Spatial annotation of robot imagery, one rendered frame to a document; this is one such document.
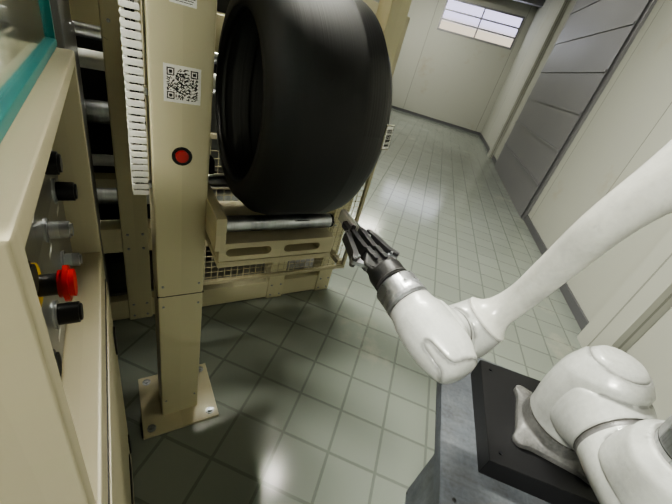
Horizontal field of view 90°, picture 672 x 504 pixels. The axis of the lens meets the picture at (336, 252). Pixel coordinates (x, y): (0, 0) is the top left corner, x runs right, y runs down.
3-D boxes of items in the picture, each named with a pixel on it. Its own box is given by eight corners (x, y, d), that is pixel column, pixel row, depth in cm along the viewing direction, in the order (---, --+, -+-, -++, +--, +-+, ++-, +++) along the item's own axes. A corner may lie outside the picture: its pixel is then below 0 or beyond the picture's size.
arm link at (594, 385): (577, 394, 87) (633, 335, 75) (623, 470, 72) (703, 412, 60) (517, 383, 86) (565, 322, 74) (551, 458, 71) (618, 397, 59)
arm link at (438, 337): (376, 320, 64) (410, 325, 74) (425, 396, 55) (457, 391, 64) (416, 281, 60) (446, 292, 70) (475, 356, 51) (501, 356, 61)
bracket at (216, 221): (214, 252, 88) (216, 219, 83) (187, 186, 115) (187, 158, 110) (227, 251, 90) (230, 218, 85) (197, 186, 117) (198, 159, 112)
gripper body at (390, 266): (416, 268, 69) (392, 239, 75) (384, 273, 65) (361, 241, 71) (401, 292, 74) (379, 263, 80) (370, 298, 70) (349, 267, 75)
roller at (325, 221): (218, 233, 93) (222, 231, 89) (217, 216, 93) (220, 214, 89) (328, 227, 111) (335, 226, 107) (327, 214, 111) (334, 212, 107)
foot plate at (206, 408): (143, 440, 124) (143, 437, 123) (138, 380, 143) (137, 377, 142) (218, 415, 139) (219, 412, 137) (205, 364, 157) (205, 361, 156)
